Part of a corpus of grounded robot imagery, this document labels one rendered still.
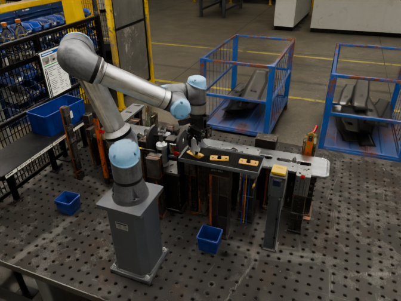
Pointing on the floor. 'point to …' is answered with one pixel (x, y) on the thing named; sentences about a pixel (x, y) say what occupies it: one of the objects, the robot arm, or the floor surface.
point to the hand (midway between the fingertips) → (195, 150)
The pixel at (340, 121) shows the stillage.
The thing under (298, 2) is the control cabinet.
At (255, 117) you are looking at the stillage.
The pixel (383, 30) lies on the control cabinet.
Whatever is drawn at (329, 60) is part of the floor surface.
